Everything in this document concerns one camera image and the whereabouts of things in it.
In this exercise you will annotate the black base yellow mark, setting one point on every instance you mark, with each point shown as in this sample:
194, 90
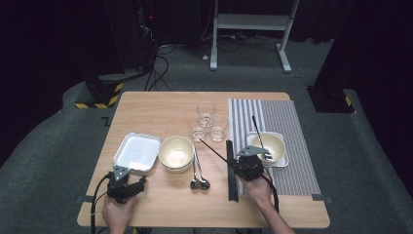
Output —
328, 100

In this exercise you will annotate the cream bowl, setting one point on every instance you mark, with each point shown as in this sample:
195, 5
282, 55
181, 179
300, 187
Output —
276, 146
177, 171
176, 152

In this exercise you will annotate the clear drinking glass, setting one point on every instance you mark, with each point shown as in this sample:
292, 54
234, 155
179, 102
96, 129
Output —
206, 112
198, 133
218, 131

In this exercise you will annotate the black yellow striped base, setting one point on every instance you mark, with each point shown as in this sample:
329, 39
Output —
100, 92

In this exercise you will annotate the dark curtain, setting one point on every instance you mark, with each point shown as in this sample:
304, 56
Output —
48, 65
383, 65

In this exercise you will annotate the long black chopstick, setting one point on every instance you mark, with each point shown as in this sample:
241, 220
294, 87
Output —
214, 149

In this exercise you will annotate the bundle of black chopsticks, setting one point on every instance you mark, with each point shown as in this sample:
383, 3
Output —
233, 190

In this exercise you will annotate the striped woven placemat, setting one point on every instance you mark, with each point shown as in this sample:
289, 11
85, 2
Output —
302, 123

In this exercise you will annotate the dark equipment rack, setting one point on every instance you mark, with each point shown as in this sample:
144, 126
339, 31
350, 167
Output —
146, 32

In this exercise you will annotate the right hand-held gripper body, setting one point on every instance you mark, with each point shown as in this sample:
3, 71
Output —
250, 169

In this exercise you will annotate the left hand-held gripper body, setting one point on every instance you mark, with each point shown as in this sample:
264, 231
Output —
117, 191

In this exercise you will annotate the person's right hand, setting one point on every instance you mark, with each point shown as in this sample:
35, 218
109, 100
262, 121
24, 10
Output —
259, 193

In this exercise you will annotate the white metal stand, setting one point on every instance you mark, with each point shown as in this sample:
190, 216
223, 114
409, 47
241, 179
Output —
250, 22

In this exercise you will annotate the person's left hand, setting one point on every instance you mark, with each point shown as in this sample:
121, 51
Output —
117, 214

